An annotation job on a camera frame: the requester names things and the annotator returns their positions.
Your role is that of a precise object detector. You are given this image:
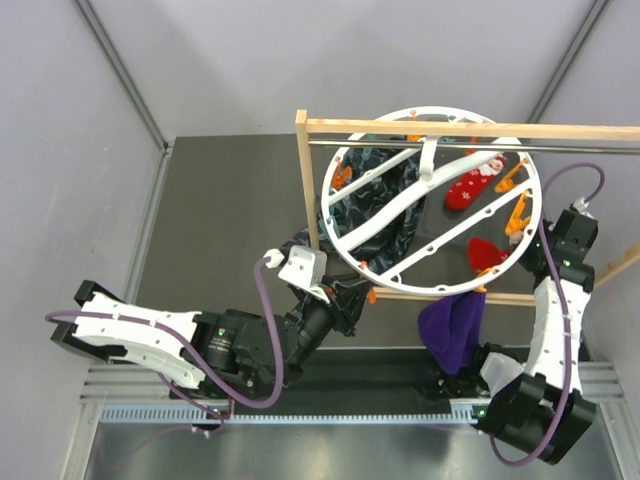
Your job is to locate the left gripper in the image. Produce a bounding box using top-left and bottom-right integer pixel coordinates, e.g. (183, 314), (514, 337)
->
(277, 274), (373, 389)

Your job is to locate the purple sock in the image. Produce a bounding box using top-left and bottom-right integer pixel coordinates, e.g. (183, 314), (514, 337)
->
(417, 291), (486, 375)

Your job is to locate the red santa sock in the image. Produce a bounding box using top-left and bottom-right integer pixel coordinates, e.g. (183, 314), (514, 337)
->
(467, 232), (523, 273)

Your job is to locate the white round clip hanger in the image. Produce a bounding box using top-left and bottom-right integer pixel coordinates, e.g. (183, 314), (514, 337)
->
(305, 106), (552, 298)

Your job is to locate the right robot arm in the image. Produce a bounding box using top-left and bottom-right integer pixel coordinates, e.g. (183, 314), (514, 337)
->
(466, 202), (598, 465)

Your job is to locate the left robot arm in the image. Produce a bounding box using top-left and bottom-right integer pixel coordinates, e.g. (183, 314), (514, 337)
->
(46, 274), (372, 408)

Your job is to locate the dark patterned cloth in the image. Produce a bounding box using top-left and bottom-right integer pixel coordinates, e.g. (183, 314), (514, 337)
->
(279, 144), (429, 276)

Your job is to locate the clear plastic bin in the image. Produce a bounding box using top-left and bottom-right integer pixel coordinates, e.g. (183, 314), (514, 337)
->
(320, 137), (543, 298)

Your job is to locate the red snowflake sock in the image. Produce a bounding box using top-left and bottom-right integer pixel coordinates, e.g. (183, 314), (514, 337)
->
(444, 155), (506, 212)

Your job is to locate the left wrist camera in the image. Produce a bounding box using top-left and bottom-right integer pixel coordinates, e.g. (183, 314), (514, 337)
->
(263, 245), (330, 304)

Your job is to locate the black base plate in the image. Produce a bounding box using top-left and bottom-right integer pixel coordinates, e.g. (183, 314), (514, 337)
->
(205, 345), (488, 415)

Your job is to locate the wooden rack frame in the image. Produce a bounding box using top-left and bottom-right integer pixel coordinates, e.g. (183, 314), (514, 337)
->
(294, 108), (640, 307)

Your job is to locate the grey cable duct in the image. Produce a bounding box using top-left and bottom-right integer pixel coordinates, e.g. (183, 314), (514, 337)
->
(100, 401), (488, 425)

